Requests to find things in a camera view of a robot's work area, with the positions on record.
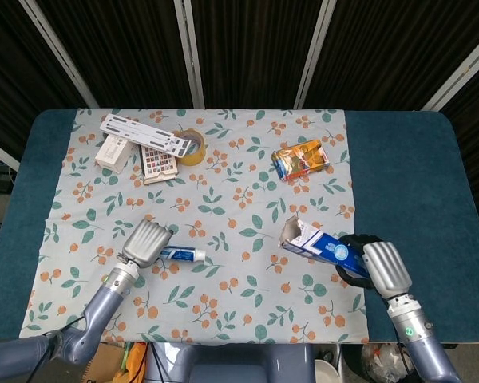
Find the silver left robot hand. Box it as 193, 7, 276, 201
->
119, 218, 175, 270

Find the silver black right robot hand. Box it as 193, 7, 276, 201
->
334, 233, 413, 298

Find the blue white toothpaste tube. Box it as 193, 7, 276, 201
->
158, 246, 207, 263

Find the blue and white carton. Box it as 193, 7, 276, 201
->
278, 215, 370, 280

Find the small white cardboard box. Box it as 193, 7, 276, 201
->
94, 133, 139, 175

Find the brown cardboard box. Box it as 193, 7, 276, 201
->
81, 342, 125, 383

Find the fruit and leaf print tablecloth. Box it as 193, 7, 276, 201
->
18, 107, 370, 346

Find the clear plastic trash bag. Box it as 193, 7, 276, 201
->
361, 342, 414, 383

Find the teal felt table cover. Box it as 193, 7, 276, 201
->
0, 108, 479, 344

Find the yellowish packing tape roll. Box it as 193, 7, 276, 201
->
172, 128, 207, 166

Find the yellow plastic bag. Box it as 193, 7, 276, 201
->
119, 342, 148, 383

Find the white bucket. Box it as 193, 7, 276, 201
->
314, 358, 340, 383

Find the orange blue snack packet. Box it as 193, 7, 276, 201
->
271, 137, 331, 182

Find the blue-grey robot torso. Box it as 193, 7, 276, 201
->
141, 342, 316, 383

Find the white flat plastic bracket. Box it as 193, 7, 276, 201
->
99, 113, 196, 158

